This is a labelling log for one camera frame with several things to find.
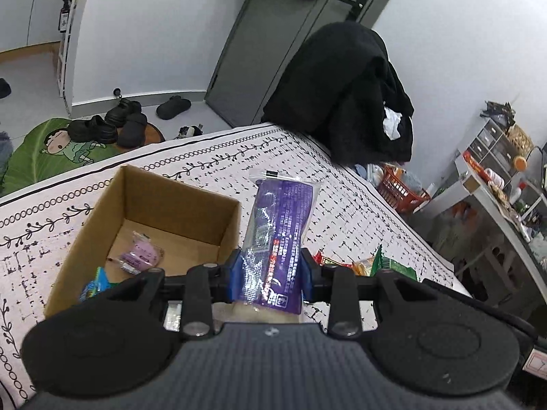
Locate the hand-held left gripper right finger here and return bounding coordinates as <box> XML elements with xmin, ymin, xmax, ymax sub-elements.
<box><xmin>299</xmin><ymin>248</ymin><xmax>428</xmax><ymax>339</ymax></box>

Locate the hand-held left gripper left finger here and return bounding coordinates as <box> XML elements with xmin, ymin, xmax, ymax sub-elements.
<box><xmin>81</xmin><ymin>248</ymin><xmax>245</xmax><ymax>339</ymax></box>

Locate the red snack bar packet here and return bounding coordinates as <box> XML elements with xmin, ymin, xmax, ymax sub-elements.
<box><xmin>313</xmin><ymin>251</ymin><xmax>355</xmax><ymax>268</ymax></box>

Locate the orange bread packet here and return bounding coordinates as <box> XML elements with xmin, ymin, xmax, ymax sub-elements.
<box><xmin>350</xmin><ymin>256</ymin><xmax>379</xmax><ymax>276</ymax></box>

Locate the long purple snack packet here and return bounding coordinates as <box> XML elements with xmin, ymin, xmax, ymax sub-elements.
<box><xmin>240</xmin><ymin>170</ymin><xmax>321</xmax><ymax>325</ymax></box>

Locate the dark green snack packet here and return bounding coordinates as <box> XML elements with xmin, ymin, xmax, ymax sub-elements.
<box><xmin>370</xmin><ymin>244</ymin><xmax>417</xmax><ymax>280</ymax></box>

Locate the round purple snack packet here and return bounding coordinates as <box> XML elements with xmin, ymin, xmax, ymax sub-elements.
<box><xmin>107</xmin><ymin>231</ymin><xmax>165</xmax><ymax>273</ymax></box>

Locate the brown cardboard box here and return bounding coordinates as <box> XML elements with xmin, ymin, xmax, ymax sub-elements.
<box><xmin>44</xmin><ymin>164</ymin><xmax>242</xmax><ymax>319</ymax></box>

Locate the blue snack packet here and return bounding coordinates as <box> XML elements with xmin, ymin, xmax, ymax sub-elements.
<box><xmin>79</xmin><ymin>267</ymin><xmax>112</xmax><ymax>302</ymax></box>

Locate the white desk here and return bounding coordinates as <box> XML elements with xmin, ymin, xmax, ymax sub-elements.
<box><xmin>427</xmin><ymin>149</ymin><xmax>547</xmax><ymax>304</ymax></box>

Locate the white bottle red cap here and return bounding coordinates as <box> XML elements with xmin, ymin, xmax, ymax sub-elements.
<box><xmin>508</xmin><ymin>181</ymin><xmax>527</xmax><ymax>206</ymax></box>

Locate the printed white blanket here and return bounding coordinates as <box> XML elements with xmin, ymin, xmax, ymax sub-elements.
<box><xmin>0</xmin><ymin>122</ymin><xmax>456</xmax><ymax>410</ymax></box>

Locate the red plastic basket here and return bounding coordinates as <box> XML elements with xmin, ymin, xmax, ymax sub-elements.
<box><xmin>376</xmin><ymin>164</ymin><xmax>431</xmax><ymax>215</ymax></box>

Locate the blue grey cloth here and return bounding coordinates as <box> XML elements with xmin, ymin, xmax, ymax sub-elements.
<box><xmin>402</xmin><ymin>171</ymin><xmax>424</xmax><ymax>193</ymax></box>

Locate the red snack bag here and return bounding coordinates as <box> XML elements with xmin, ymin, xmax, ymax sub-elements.
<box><xmin>464</xmin><ymin>151</ymin><xmax>505</xmax><ymax>189</ymax></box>

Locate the grey drawer organizer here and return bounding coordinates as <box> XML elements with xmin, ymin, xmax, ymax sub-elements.
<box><xmin>464</xmin><ymin>117</ymin><xmax>524</xmax><ymax>180</ymax></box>

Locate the woven basket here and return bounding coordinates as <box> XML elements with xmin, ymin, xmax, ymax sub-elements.
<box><xmin>504</xmin><ymin>125</ymin><xmax>535</xmax><ymax>159</ymax></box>

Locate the white crumpled cloth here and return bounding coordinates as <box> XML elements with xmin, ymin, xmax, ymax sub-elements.
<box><xmin>382</xmin><ymin>106</ymin><xmax>403</xmax><ymax>141</ymax></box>

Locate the black clog shoe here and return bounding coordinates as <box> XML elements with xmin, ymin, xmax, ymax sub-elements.
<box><xmin>105</xmin><ymin>98</ymin><xmax>143</xmax><ymax>128</ymax></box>
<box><xmin>68</xmin><ymin>115</ymin><xmax>118</xmax><ymax>145</ymax></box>
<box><xmin>117</xmin><ymin>112</ymin><xmax>148</xmax><ymax>148</ymax></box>
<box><xmin>156</xmin><ymin>95</ymin><xmax>191</xmax><ymax>120</ymax></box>

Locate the dark ornament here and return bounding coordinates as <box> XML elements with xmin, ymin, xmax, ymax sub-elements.
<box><xmin>481</xmin><ymin>100</ymin><xmax>518</xmax><ymax>128</ymax></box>

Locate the black coat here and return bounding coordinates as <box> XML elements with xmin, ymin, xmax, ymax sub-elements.
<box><xmin>261</xmin><ymin>21</ymin><xmax>415</xmax><ymax>165</ymax></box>

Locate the grey door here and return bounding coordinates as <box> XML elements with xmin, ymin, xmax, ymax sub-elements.
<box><xmin>205</xmin><ymin>0</ymin><xmax>406</xmax><ymax>128</ymax></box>

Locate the green leaf floor mat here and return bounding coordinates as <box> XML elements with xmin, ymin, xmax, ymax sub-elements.
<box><xmin>0</xmin><ymin>117</ymin><xmax>165</xmax><ymax>197</ymax></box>

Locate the grey fluffy rug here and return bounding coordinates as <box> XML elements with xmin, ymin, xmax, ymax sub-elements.
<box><xmin>0</xmin><ymin>130</ymin><xmax>15</xmax><ymax>172</ymax></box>

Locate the white narrow rack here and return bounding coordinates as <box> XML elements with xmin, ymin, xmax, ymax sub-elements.
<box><xmin>55</xmin><ymin>0</ymin><xmax>82</xmax><ymax>116</ymax></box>

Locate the white kitchen cabinet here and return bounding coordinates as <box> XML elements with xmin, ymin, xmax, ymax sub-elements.
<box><xmin>0</xmin><ymin>0</ymin><xmax>86</xmax><ymax>52</ymax></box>

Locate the black door handle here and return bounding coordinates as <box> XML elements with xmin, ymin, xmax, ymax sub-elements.
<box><xmin>335</xmin><ymin>0</ymin><xmax>370</xmax><ymax>21</ymax></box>

